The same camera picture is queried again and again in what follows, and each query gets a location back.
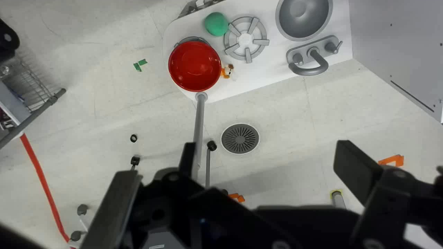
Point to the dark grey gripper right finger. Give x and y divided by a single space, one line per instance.
358 171

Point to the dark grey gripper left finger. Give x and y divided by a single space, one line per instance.
113 212

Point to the grey round foot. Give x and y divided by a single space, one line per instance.
77 236
83 209

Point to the yellow green capped leg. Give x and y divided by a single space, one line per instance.
339 198

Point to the small black floor bolt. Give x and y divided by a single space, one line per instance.
134 137
135 161

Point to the short grey leg black knob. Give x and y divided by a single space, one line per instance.
209 166

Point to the grey toy faucet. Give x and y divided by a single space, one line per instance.
308 70

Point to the long grey tripod leg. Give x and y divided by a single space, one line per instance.
200 129

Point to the round metal floor drain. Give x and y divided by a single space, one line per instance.
240 137

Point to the white toy kitchen top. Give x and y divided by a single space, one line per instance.
272 70

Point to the white cabinet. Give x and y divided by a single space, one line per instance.
397 42

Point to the grey toy stove burner grate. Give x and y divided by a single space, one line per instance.
247 54

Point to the small orange toy piece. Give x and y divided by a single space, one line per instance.
227 71

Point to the black device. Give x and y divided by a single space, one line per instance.
8 42

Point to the green round toy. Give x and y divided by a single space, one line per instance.
217 24

